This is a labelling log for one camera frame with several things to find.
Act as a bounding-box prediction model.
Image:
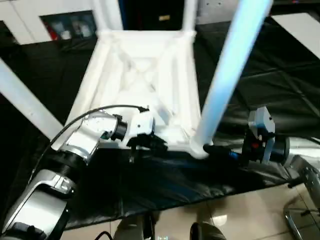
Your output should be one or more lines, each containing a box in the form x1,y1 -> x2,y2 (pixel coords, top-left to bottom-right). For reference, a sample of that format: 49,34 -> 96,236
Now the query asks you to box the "black work mat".
0,17 -> 320,233

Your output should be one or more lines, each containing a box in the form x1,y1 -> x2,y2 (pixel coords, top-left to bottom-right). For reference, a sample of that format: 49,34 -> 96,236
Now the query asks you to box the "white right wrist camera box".
247,106 -> 276,147

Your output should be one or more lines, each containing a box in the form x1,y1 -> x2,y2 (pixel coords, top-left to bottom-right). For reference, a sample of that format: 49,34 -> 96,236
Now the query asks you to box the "white flat board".
270,12 -> 320,59

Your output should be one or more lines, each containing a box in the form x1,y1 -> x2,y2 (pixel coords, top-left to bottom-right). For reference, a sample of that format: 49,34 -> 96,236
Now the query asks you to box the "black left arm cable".
29,104 -> 150,187

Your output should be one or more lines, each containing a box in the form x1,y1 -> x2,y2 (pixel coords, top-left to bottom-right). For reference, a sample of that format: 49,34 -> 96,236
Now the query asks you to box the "white cabinet with glass doors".
0,0 -> 124,46

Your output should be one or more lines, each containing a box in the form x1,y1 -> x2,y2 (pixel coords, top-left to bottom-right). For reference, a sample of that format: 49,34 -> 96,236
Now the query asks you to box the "dark right robot foot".
189,222 -> 229,240

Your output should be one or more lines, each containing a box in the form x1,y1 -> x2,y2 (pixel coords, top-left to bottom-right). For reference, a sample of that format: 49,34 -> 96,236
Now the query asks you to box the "white plastic table top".
52,30 -> 221,160

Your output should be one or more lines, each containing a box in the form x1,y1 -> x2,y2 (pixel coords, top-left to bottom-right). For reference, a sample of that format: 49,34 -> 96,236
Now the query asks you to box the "grey cushion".
197,0 -> 242,26

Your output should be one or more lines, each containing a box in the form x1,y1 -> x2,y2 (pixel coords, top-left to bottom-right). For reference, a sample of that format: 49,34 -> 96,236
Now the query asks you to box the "chrome tube frame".
282,199 -> 320,240

